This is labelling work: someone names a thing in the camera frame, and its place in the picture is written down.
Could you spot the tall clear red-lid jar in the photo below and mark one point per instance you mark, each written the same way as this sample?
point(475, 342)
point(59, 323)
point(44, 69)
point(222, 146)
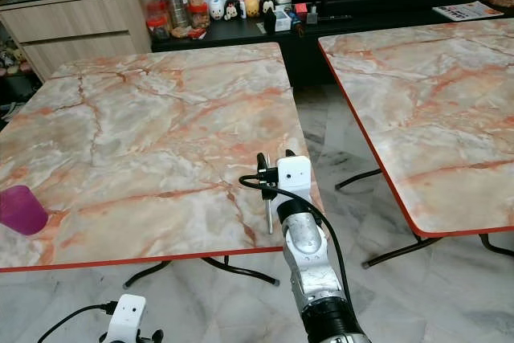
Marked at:
point(146, 2)

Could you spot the black metal table leg frame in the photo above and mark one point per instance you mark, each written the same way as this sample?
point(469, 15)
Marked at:
point(241, 271)
point(401, 251)

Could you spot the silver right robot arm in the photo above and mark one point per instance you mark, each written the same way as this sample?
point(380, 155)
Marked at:
point(315, 271)

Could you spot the purple plastic cup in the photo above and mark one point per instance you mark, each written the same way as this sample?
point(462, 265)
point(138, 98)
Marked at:
point(22, 210)

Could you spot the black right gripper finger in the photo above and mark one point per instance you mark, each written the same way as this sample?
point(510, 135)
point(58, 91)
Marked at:
point(263, 168)
point(289, 153)

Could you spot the white round figurine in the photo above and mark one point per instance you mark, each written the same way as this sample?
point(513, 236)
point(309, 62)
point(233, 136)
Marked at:
point(216, 9)

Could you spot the red and white magazine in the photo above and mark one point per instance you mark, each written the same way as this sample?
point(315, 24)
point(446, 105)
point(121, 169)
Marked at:
point(467, 11)

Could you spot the small red box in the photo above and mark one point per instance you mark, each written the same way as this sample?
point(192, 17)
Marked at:
point(300, 9)

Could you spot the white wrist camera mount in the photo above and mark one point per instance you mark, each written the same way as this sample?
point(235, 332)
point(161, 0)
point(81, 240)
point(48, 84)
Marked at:
point(126, 315)
point(295, 173)

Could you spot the small white box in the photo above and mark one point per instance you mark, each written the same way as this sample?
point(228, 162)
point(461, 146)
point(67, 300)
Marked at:
point(281, 20)

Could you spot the small clear bottle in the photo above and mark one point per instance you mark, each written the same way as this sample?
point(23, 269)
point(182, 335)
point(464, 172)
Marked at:
point(312, 14)

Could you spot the large red-lid snack jar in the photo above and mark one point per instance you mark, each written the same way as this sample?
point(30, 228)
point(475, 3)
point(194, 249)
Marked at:
point(175, 3)

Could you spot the silver metal knife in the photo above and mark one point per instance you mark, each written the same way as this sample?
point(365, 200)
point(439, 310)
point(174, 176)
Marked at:
point(271, 214)

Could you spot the small red-lid jar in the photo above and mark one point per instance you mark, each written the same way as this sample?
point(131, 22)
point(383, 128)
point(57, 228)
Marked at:
point(159, 28)
point(198, 15)

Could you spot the black and red figurine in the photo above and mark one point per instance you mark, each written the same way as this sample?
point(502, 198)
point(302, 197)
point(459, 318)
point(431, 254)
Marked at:
point(231, 8)

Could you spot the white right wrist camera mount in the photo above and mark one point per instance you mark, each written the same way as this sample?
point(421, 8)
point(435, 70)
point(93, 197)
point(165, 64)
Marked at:
point(295, 173)

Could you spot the light wooden cabinet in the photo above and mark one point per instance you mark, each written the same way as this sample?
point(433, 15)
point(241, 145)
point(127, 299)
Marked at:
point(80, 26)

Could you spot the yellow round figurine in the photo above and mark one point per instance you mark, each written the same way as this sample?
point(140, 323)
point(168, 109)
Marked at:
point(250, 6)

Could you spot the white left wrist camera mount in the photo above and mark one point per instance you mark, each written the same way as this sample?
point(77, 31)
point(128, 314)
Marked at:
point(126, 315)

